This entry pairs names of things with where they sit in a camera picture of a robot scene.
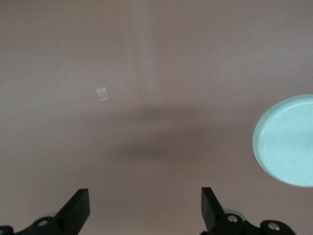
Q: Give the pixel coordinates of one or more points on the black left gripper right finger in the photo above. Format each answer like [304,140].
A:
[215,220]

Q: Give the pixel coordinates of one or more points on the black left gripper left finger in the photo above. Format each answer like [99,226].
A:
[71,215]

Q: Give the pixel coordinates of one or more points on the light green round plate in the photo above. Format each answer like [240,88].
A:
[288,147]

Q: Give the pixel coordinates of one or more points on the small clear tape patch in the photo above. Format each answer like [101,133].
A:
[101,93]

